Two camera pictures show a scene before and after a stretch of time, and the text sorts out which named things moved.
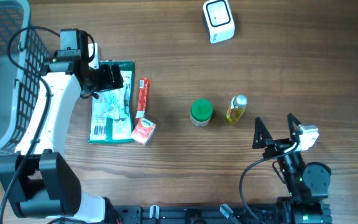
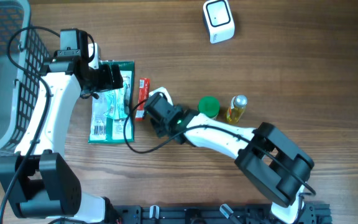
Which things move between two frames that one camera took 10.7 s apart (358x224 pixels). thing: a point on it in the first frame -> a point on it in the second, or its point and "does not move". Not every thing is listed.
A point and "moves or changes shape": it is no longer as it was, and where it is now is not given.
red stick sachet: (143, 98) does not move
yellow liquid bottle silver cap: (238, 104) does not move
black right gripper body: (276, 145) -> (163, 126)
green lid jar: (201, 112) moves or changes shape
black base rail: (200, 214) does not move
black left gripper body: (102, 79) does not move
